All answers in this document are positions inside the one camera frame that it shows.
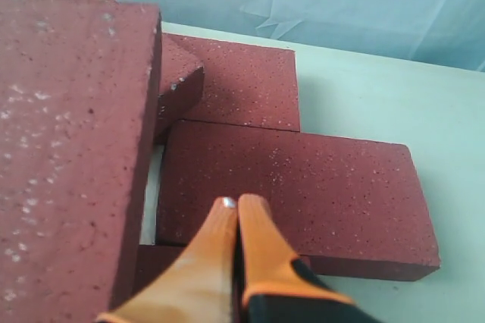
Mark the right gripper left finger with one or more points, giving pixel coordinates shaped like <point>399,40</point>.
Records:
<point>218,229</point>

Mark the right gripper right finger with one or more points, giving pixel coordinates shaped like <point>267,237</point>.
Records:
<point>274,290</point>

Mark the right row red brick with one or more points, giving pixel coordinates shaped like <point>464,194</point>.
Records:
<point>353,208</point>

